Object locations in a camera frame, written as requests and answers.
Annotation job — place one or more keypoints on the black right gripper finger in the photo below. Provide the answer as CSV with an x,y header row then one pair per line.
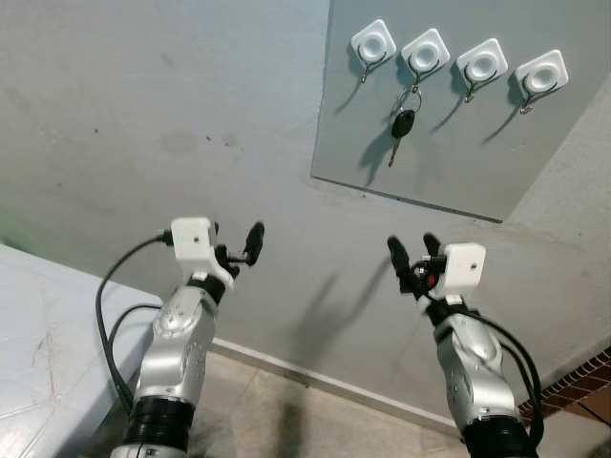
x,y
399,256
432,244

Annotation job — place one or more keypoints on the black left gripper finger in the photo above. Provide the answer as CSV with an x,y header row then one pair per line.
x,y
255,240
215,232

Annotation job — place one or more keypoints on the red brick tile trim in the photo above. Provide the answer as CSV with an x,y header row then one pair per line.
x,y
582,377

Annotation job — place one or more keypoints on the white table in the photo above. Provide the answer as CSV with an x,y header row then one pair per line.
x,y
48,358

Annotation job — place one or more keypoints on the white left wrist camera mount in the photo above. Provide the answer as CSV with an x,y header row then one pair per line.
x,y
191,240

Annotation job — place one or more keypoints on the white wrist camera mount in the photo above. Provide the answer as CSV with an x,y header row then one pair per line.
x,y
191,240
465,265

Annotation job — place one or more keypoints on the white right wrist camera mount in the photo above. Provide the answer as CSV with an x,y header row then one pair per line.
x,y
465,265

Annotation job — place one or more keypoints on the grey wall board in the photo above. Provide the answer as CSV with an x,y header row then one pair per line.
x,y
458,143

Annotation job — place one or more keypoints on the white square wall hook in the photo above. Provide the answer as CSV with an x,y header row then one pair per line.
x,y
481,64
372,43
426,54
541,73

